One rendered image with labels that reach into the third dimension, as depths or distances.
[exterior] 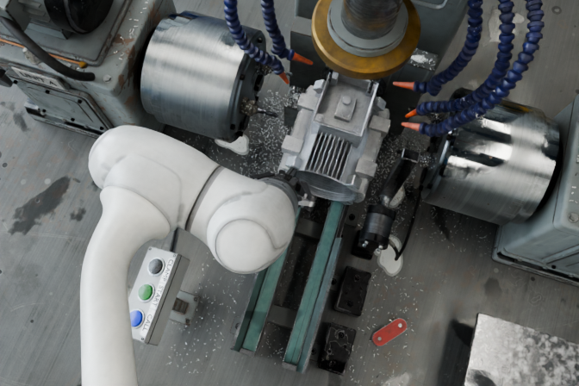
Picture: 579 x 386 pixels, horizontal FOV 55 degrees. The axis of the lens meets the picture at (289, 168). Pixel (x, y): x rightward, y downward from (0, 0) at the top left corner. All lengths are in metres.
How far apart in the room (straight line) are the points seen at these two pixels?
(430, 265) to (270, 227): 0.76
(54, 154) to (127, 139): 0.78
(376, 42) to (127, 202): 0.46
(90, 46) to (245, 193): 0.56
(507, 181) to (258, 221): 0.58
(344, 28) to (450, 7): 0.32
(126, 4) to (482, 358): 1.02
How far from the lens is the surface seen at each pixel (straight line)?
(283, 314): 1.29
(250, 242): 0.68
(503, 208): 1.16
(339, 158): 1.11
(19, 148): 1.57
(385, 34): 0.92
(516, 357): 1.31
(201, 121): 1.16
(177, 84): 1.14
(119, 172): 0.74
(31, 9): 1.13
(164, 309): 1.11
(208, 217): 0.73
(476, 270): 1.42
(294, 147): 1.13
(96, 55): 1.17
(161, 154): 0.75
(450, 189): 1.13
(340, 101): 1.12
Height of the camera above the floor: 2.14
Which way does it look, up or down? 72 degrees down
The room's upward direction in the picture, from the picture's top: 1 degrees clockwise
